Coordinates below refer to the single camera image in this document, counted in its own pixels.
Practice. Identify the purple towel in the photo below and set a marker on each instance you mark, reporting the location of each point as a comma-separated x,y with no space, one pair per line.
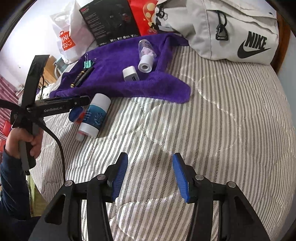
135,67

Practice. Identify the teal binder clip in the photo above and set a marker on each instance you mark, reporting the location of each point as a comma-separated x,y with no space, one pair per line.
88,63

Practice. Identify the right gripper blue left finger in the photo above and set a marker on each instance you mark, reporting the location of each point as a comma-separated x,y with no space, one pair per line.
115,174

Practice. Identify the black headset box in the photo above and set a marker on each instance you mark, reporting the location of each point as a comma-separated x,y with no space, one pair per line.
109,21

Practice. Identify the pink white tube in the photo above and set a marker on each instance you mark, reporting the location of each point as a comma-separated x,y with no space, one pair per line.
81,134

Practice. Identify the red paper shopping bag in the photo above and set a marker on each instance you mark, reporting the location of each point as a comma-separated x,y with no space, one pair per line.
143,12

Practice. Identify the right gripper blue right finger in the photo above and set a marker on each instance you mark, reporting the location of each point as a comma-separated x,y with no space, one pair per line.
185,177

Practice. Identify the clear pill bottle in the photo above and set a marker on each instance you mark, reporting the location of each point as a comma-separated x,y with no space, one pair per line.
145,48

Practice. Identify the brown wooden door frame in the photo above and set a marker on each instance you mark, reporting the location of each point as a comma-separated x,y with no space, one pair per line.
284,39

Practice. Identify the black gold tube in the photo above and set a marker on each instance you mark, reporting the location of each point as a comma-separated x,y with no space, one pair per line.
73,84

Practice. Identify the grey Nike waist bag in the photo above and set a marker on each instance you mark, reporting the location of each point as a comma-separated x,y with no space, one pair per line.
238,31

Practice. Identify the teal kettle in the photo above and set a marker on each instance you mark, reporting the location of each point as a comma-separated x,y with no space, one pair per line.
61,65

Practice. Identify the white charger cube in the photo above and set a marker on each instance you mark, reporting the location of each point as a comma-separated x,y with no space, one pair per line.
130,74

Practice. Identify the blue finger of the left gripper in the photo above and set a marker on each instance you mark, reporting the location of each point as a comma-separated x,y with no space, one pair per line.
61,103

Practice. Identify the white blue bottle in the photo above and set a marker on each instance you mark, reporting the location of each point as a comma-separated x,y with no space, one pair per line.
95,115

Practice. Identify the white Miniso plastic bag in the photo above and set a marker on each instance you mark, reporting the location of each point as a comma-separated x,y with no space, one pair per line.
73,35

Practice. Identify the person's left hand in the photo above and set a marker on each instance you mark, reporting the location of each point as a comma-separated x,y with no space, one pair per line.
20,134

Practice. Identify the dark blue sleeve forearm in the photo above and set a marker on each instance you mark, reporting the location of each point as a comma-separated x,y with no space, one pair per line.
15,203

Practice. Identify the white tape roll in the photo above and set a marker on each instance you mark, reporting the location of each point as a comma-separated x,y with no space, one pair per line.
146,63

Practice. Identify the wooden bed headboard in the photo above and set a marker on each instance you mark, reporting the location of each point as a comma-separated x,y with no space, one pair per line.
50,74

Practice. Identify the blue lid vaseline jar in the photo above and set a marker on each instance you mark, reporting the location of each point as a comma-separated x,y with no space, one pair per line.
76,115

